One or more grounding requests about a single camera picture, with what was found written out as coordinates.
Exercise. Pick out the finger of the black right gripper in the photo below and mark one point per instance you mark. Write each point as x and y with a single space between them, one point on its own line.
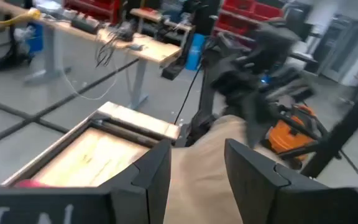
265 124
251 121

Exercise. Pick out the orange shop vacuum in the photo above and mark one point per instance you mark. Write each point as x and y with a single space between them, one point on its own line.
284 137

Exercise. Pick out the black diagonal frame brace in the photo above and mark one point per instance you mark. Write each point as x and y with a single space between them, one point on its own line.
337 137

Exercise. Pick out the tan fabric cap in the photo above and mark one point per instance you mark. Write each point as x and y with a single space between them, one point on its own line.
197 174

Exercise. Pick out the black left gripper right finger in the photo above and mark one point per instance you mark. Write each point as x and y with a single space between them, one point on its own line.
247 180

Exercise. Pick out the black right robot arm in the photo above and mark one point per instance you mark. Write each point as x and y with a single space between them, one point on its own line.
207 93

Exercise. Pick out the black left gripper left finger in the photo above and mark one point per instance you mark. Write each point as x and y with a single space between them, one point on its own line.
154 180

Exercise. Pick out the wooden workbench grey legs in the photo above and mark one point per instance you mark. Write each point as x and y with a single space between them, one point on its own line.
154 49

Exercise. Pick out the blue plastic barrel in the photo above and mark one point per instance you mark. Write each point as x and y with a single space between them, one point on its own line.
195 53

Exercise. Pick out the red plastic bin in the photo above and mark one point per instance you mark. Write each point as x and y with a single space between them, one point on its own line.
33 183

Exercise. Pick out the red storage bin rack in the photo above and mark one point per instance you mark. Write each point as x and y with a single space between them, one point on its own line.
253 12
95 7

